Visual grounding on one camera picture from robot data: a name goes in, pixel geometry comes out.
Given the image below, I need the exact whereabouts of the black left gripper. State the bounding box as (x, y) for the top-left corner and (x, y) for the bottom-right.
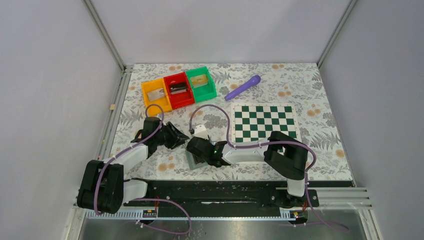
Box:
(154, 121), (189, 149)

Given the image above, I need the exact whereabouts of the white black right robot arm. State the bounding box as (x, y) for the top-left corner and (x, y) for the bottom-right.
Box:
(186, 131), (311, 206)

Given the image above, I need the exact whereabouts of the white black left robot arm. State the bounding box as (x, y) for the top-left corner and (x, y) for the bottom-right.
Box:
(76, 117), (189, 215)

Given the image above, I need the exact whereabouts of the silver card stack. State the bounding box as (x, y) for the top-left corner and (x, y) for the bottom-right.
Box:
(146, 88), (166, 102)

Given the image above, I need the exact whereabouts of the gold card stack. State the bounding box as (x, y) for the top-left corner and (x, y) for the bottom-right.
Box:
(189, 74), (209, 89)

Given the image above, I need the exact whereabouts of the red plastic bin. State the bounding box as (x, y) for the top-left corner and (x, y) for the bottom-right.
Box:
(164, 72), (195, 110)

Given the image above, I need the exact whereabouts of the yellow plastic bin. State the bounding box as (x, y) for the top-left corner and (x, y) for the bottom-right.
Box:
(141, 78), (172, 113)

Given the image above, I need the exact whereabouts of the green white chessboard mat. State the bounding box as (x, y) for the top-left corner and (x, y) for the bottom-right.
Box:
(230, 103), (301, 143)

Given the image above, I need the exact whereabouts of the green plastic bin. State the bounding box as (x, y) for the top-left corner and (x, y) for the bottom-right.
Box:
(185, 66), (217, 103)

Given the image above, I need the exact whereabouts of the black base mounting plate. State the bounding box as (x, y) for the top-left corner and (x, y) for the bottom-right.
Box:
(145, 180), (307, 218)

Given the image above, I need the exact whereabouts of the purple plastic tube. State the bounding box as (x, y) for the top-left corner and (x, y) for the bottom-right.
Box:
(224, 75), (261, 101)

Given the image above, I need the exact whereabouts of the floral patterned tablecloth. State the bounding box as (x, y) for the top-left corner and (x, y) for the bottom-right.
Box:
(109, 63), (354, 181)

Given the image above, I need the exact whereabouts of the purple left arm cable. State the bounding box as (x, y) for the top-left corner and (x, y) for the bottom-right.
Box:
(93, 103), (193, 236)

